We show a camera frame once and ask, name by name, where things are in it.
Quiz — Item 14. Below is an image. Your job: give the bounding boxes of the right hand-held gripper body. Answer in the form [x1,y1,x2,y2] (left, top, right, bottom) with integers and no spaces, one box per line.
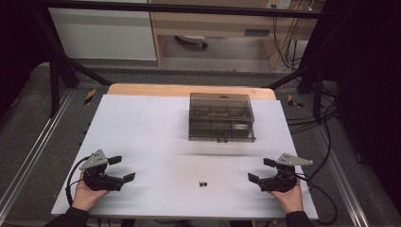
[258,152,314,194]

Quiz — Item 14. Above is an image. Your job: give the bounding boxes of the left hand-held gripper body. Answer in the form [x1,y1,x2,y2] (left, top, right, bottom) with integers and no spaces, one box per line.
[78,148,125,192]

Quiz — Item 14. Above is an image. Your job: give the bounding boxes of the person's right hand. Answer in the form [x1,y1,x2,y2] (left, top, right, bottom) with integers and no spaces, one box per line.
[269,180,305,214]

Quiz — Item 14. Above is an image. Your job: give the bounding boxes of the person's left hand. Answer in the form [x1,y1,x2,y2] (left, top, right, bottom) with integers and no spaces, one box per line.
[71,169,110,213]

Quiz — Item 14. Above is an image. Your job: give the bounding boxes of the white table mat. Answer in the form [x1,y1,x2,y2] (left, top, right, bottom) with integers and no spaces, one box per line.
[50,94,320,220]

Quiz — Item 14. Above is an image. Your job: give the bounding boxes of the yellow black tape strip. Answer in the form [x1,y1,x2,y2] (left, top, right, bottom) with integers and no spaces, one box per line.
[83,88,97,106]
[287,94,305,109]

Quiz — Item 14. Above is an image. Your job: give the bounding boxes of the clear grey compartment box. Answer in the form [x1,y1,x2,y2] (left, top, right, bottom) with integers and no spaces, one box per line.
[187,92,256,144]

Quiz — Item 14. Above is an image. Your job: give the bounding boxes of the black curtain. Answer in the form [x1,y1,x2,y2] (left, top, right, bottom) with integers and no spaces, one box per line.
[0,0,52,112]
[315,0,401,216]

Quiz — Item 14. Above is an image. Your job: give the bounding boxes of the white cabinet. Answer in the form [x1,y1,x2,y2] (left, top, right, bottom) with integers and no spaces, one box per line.
[48,0,158,61]

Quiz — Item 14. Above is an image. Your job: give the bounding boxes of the white chair base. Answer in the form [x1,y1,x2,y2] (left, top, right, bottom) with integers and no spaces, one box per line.
[174,34,209,49]

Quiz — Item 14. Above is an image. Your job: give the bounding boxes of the white power strip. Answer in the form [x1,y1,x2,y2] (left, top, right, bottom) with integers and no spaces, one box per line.
[266,0,293,10]

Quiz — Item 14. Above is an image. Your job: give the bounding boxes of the left hand-held gripper cable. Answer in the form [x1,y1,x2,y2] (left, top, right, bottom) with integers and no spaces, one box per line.
[64,156,92,208]

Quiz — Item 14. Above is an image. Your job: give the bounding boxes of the hand-held gripper cable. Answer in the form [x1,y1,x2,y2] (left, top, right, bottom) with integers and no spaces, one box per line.
[64,156,92,208]
[295,172,339,227]

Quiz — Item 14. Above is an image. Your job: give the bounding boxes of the right hand-held gripper cable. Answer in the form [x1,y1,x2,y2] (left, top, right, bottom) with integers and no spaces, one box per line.
[295,172,339,227]

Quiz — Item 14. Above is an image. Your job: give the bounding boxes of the black floor cables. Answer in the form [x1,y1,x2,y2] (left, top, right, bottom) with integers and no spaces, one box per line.
[285,88,340,182]

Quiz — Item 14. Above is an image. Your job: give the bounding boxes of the aluminium floor rail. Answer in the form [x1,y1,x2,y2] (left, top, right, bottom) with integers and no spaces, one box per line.
[0,89,76,219]
[311,125,371,227]

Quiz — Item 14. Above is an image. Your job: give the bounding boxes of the hanging cable bundle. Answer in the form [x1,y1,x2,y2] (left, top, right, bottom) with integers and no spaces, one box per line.
[271,9,305,72]

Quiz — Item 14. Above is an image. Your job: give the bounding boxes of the black metal frame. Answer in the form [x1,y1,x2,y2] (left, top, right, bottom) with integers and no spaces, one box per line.
[31,0,340,125]

